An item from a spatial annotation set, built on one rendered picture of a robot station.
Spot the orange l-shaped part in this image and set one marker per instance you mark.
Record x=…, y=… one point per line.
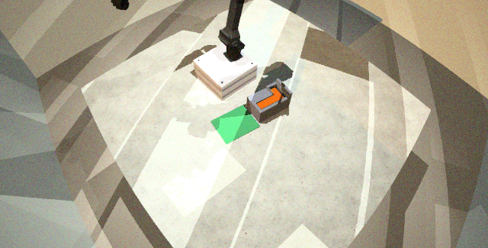
x=276, y=97

